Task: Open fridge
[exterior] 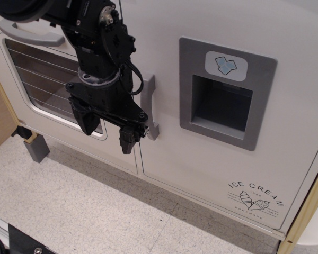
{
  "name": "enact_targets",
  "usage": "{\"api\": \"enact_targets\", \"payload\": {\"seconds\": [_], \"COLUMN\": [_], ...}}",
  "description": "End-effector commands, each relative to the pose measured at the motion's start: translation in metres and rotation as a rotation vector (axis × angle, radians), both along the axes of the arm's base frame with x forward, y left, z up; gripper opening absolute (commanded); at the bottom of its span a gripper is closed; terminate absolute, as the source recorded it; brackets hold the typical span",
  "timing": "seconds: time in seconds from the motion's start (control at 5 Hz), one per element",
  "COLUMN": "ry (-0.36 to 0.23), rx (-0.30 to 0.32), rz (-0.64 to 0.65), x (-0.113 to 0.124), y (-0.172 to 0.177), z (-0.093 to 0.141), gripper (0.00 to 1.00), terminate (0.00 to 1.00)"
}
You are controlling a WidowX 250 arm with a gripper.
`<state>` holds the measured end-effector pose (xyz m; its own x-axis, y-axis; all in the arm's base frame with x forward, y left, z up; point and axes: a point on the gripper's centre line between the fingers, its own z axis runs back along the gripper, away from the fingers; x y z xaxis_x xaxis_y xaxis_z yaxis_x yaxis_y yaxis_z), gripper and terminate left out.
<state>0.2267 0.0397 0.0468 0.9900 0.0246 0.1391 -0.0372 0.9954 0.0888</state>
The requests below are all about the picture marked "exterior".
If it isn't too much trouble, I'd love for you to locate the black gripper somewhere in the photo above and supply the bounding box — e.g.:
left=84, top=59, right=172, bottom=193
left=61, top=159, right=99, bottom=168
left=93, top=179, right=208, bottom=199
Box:
left=65, top=66, right=148, bottom=154

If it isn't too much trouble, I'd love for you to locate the grey fridge door handle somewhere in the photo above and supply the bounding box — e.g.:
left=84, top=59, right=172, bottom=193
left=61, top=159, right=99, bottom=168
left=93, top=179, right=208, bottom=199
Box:
left=140, top=72, right=160, bottom=141

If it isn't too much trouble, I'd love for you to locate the white toy fridge door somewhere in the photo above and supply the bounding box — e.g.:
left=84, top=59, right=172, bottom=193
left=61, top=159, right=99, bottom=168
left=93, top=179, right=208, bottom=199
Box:
left=122, top=1, right=318, bottom=238

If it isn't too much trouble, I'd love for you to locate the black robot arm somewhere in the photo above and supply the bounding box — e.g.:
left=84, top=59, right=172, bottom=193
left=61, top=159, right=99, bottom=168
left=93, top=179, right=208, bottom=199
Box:
left=0, top=1, right=148, bottom=154

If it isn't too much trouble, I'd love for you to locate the grey cabinet foot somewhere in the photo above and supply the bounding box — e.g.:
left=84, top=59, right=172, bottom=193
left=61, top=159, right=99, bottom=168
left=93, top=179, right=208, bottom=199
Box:
left=24, top=135, right=50, bottom=163

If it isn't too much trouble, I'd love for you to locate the white oven door with window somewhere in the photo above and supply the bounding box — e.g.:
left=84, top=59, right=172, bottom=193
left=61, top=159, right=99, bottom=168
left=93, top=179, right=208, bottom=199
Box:
left=0, top=10, right=138, bottom=175

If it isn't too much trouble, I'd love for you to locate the grey ice dispenser panel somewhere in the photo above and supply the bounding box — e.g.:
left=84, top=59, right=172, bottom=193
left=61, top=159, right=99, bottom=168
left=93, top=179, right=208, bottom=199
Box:
left=179, top=37, right=277, bottom=151

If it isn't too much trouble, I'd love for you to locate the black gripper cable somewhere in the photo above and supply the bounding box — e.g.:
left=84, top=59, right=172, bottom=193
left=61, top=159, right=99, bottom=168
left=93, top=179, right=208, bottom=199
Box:
left=126, top=59, right=144, bottom=95

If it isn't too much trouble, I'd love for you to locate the grey oven door handle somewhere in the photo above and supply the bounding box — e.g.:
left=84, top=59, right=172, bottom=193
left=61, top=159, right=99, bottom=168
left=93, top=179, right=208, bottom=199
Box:
left=0, top=19, right=65, bottom=47

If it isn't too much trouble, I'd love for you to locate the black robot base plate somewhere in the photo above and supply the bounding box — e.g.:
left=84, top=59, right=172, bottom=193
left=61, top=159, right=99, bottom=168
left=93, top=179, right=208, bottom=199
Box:
left=8, top=224, right=56, bottom=254

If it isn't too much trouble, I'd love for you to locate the aluminium rail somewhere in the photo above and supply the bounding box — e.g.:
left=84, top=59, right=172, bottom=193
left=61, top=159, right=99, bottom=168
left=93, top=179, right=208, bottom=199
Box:
left=0, top=219, right=10, bottom=247

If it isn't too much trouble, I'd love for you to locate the beige wooden right post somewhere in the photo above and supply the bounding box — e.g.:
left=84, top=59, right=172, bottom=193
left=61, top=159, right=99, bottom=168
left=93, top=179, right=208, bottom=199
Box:
left=277, top=175, right=318, bottom=253

